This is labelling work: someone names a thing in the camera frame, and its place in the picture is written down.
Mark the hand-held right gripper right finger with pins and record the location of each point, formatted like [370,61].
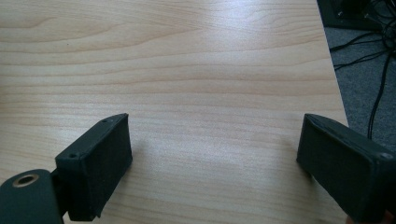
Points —
[345,168]

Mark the black equipment base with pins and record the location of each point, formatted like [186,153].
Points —
[348,14]

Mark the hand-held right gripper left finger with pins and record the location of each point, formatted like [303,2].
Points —
[93,174]

